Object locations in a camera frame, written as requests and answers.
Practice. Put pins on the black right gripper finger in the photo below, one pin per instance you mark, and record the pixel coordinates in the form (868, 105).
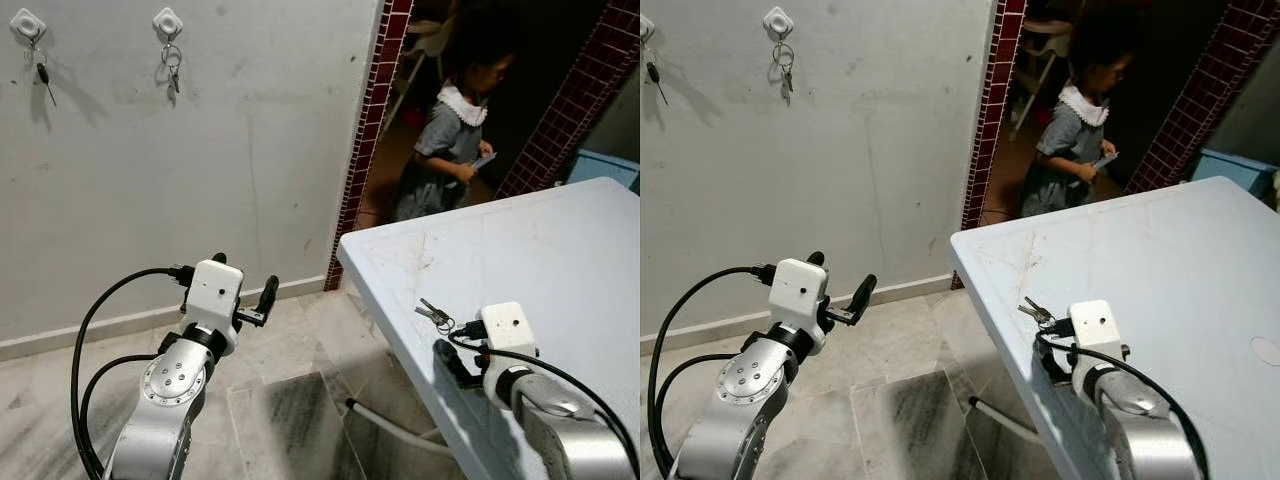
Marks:
(455, 365)
(1052, 365)

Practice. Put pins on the small grey object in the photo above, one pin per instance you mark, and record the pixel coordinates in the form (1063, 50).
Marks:
(485, 160)
(1106, 160)

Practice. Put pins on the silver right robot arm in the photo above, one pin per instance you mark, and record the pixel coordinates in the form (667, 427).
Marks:
(560, 440)
(1145, 440)

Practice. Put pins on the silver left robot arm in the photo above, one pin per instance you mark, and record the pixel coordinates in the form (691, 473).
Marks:
(745, 385)
(165, 400)

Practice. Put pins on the white metal table leg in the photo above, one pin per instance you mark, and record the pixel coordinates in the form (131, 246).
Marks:
(395, 425)
(1000, 420)

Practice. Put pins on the white folding plastic table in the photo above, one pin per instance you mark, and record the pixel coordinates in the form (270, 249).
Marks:
(1150, 260)
(540, 260)

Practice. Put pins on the child in grey dress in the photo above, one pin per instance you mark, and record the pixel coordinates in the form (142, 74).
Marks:
(450, 135)
(1070, 130)

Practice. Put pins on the blue plastic bin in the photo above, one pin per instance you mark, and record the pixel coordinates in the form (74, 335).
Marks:
(605, 168)
(1235, 170)

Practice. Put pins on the white high chair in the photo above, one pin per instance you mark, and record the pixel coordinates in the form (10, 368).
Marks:
(425, 45)
(1040, 45)

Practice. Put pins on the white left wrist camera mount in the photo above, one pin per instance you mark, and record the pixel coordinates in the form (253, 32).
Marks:
(215, 290)
(798, 290)

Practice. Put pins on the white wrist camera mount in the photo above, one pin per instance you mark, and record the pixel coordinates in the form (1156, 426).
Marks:
(508, 325)
(215, 290)
(798, 290)
(1092, 325)

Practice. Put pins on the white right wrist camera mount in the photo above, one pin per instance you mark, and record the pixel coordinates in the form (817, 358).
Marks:
(508, 325)
(1092, 325)

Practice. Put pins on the white square wall hook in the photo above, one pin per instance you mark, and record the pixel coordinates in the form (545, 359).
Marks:
(27, 24)
(779, 20)
(646, 27)
(168, 21)

